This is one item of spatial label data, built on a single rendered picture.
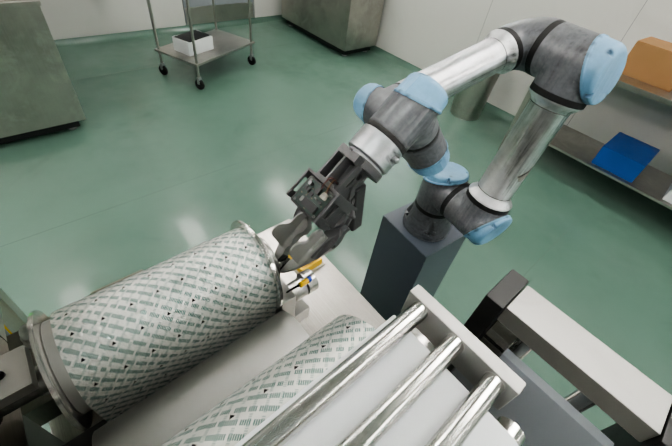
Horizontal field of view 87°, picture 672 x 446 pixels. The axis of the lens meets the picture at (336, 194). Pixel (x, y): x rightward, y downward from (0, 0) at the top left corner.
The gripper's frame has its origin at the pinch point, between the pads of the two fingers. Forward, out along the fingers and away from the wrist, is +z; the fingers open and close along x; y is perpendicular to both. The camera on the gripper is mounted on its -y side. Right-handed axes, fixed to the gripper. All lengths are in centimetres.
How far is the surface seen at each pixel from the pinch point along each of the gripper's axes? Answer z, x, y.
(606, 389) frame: -16.0, 35.5, 12.2
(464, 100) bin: -165, -124, -271
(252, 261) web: 0.9, 1.0, 8.8
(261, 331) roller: 7.7, 6.7, 4.0
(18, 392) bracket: 22.2, 0.5, 23.9
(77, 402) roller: 20.9, 3.5, 19.8
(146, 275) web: 9.7, -4.4, 16.5
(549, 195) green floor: -124, -7, -263
